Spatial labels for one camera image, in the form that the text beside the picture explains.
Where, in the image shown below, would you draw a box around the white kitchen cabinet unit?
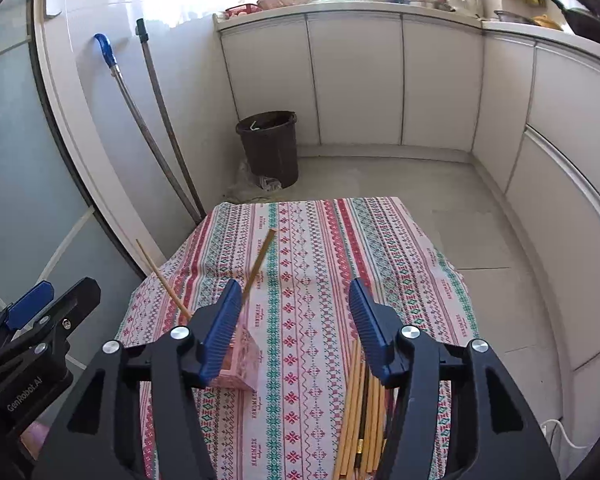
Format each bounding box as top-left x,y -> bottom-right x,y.
212,0 -> 600,371

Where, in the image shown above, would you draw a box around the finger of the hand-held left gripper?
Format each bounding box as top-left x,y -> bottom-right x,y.
0,281 -> 55,352
0,277 -> 102,368

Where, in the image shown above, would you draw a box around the white door frame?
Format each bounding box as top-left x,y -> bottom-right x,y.
30,0 -> 201,281

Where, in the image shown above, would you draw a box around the broom pole with dark grip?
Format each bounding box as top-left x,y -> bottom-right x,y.
135,18 -> 207,221

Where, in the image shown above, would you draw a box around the crumpled plastic bag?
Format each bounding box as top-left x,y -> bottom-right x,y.
225,157 -> 283,203

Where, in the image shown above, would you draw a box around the pink plastic basket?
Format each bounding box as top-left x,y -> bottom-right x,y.
219,317 -> 262,393

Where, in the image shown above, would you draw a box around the brown trash bin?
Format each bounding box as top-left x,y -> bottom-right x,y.
236,111 -> 300,188

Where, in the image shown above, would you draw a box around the metal pot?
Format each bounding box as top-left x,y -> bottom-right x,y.
494,9 -> 536,26

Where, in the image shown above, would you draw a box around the white cable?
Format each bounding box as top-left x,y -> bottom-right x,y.
540,417 -> 588,453

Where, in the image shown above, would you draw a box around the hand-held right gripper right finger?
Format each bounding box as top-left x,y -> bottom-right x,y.
349,278 -> 561,480

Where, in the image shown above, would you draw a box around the frosted glass sliding door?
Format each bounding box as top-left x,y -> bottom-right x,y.
0,0 -> 146,341

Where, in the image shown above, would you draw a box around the red plastic basket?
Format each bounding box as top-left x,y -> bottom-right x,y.
225,4 -> 261,20

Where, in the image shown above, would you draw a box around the black chopstick with gold band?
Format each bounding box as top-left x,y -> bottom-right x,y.
355,360 -> 371,471

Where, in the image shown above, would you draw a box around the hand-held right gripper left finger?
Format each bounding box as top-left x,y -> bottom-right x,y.
32,280 -> 243,480

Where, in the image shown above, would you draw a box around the patterned tablecloth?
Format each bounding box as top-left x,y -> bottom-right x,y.
115,196 -> 481,480

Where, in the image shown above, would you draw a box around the bundle of wooden chopsticks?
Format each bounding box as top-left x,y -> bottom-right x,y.
332,340 -> 388,480

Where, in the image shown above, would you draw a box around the black frying pan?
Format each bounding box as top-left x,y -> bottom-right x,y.
507,0 -> 600,53

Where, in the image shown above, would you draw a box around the single wooden chopstick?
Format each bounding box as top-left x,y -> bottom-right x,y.
135,239 -> 193,322
241,229 -> 277,307

